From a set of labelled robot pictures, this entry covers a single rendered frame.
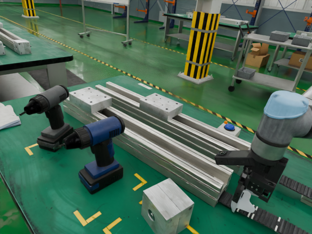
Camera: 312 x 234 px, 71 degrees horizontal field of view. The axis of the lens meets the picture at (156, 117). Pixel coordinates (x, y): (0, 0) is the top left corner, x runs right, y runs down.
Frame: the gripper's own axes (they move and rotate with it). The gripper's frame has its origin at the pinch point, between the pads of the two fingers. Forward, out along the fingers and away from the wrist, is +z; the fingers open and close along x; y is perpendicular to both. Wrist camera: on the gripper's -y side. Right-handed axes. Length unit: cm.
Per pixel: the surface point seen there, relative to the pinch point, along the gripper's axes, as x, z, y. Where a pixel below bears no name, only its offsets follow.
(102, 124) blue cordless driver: -20.1, -19.3, -35.5
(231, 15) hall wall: 797, -1, -325
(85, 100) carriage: -5, -10, -66
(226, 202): -1.4, 0.9, -2.0
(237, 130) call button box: 33.2, -3.7, -13.3
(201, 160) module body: 2.3, -5.4, -14.2
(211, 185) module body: -4.9, -5.3, -6.7
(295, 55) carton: 492, 39, -50
